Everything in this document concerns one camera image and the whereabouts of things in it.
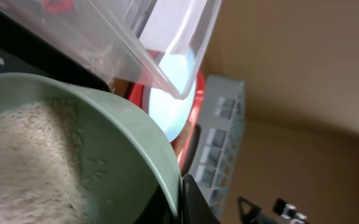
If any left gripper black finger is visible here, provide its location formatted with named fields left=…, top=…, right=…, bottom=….
left=182, top=174, right=220, bottom=224

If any green bowl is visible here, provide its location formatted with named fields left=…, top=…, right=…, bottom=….
left=0, top=73, right=182, bottom=223

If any red strawberry cake wrapper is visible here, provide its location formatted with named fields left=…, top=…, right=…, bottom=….
left=41, top=0, right=75, bottom=14

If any grey dishwasher rack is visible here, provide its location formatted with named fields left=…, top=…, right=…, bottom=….
left=189, top=75, right=245, bottom=218

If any large light blue plate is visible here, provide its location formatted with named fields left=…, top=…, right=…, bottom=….
left=148, top=46, right=197, bottom=142

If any red plastic tray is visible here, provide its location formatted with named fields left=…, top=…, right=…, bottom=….
left=126, top=71, right=205, bottom=175

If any uncooked white rice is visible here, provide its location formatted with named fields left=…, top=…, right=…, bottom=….
left=0, top=100, right=89, bottom=224

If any clear plastic container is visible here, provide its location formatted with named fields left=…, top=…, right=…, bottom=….
left=0, top=0, right=221, bottom=99

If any black rectangular bin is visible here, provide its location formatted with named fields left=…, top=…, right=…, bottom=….
left=0, top=11, right=110, bottom=92

